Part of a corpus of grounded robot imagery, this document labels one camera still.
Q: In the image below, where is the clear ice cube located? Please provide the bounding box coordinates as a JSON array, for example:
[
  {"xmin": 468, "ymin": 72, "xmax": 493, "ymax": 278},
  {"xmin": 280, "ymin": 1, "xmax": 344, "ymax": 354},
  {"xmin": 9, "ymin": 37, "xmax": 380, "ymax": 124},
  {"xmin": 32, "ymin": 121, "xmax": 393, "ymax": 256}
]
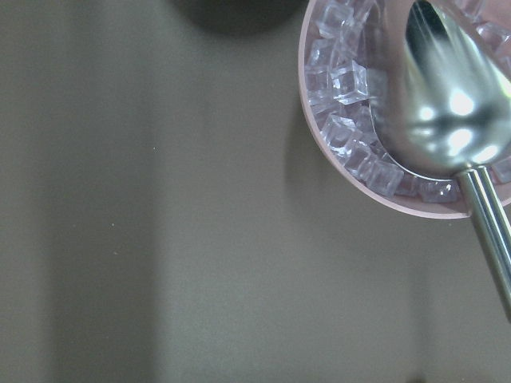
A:
[{"xmin": 330, "ymin": 60, "xmax": 369, "ymax": 105}]

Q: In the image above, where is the pink bowl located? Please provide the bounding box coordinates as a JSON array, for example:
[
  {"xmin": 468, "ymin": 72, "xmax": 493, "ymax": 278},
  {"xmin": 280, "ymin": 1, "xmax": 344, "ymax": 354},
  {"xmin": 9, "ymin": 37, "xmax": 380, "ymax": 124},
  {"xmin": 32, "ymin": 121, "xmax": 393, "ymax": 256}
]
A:
[{"xmin": 299, "ymin": 1, "xmax": 510, "ymax": 219}]

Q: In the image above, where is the metal ice scoop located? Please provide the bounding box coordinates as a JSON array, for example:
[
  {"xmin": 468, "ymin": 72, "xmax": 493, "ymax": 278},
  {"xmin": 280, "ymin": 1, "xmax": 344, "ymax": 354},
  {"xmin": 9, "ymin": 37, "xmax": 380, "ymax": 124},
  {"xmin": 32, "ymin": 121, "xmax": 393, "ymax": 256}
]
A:
[{"xmin": 367, "ymin": 1, "xmax": 510, "ymax": 310}]

